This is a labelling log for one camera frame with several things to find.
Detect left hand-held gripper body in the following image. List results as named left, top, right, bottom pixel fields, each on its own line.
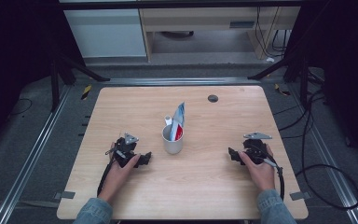
left=104, top=133, right=142, bottom=169

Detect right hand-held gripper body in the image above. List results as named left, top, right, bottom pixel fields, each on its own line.
left=242, top=132, right=274, bottom=166

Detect white cup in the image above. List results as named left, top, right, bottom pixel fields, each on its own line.
left=161, top=115, right=185, bottom=156

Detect blue red toothpaste tube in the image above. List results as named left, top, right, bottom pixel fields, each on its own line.
left=169, top=101, right=186, bottom=143

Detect person's right hand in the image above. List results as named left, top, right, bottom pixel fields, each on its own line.
left=237, top=144, right=277, bottom=192

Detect person's left hand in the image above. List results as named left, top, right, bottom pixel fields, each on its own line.
left=98, top=142, right=142, bottom=203

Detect yellow black tape strip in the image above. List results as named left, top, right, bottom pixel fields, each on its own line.
left=273, top=82, right=292, bottom=97
left=80, top=84, right=93, bottom=102

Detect grey tape piece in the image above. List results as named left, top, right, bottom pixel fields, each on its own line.
left=289, top=190, right=312, bottom=202
left=53, top=190, right=76, bottom=201

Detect black metal stand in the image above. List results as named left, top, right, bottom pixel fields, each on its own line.
left=48, top=50, right=111, bottom=113
left=247, top=50, right=312, bottom=110

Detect white cabinet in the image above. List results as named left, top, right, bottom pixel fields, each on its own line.
left=62, top=7, right=147, bottom=59

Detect light wooden desk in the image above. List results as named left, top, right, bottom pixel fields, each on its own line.
left=138, top=6, right=302, bottom=63

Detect left hand-held gripper cable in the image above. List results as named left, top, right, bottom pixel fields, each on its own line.
left=96, top=160, right=114, bottom=198

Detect hand-held gripper cable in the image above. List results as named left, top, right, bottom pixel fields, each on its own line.
left=96, top=160, right=114, bottom=198
left=263, top=158, right=286, bottom=201

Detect right hand-held gripper cable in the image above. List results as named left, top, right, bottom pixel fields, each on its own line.
left=263, top=158, right=286, bottom=201

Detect thick black floor cable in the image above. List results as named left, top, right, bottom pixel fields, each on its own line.
left=273, top=88, right=358, bottom=211

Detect aluminium floor rail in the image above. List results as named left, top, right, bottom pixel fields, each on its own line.
left=286, top=83, right=358, bottom=224
left=100, top=77, right=262, bottom=88
left=0, top=85, right=73, bottom=224

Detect thin black floor cable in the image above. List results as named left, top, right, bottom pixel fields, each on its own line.
left=8, top=97, right=34, bottom=119

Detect hanging black desk cables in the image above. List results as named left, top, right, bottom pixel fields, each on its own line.
left=254, top=6, right=293, bottom=59

